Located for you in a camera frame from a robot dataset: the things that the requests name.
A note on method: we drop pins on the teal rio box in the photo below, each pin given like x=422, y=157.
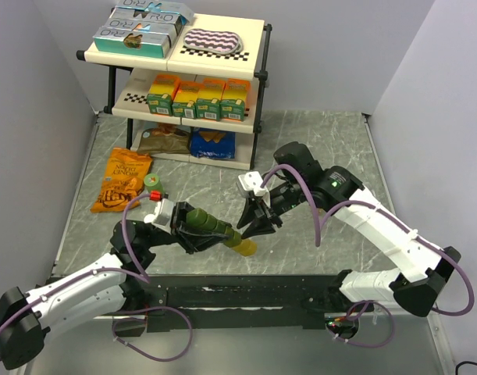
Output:
x=172, y=29
x=132, y=42
x=159, y=7

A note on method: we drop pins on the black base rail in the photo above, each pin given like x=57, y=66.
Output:
x=237, y=301

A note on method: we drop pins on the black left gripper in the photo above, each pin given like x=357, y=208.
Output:
x=190, y=240

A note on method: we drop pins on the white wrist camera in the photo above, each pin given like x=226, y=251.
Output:
x=250, y=185
x=163, y=212

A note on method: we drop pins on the green lidded jar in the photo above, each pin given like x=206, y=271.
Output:
x=154, y=188

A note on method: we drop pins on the orange honey dijon chip bag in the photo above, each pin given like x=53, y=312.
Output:
x=123, y=180

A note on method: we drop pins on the beige black shelf rack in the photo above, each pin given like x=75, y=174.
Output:
x=130, y=78

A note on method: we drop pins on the teal RiO box front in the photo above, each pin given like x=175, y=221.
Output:
x=132, y=42

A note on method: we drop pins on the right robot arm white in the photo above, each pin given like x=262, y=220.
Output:
x=421, y=268

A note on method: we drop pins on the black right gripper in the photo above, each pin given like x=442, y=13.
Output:
x=260, y=226

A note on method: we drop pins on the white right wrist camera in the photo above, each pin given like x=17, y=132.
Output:
x=250, y=185

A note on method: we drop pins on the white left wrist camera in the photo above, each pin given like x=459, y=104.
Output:
x=163, y=212

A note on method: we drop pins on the blue Doritos bag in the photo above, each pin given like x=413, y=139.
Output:
x=213, y=144

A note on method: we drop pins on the green scrub daddy box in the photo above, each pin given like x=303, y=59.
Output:
x=233, y=103
x=162, y=93
x=184, y=102
x=209, y=99

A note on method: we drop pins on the teal RiO box back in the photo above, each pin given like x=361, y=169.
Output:
x=159, y=7

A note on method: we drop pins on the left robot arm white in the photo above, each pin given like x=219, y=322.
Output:
x=111, y=285

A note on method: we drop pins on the teal RiO box middle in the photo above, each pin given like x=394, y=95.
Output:
x=172, y=29

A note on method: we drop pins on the cassava chips bag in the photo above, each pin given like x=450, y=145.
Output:
x=164, y=138

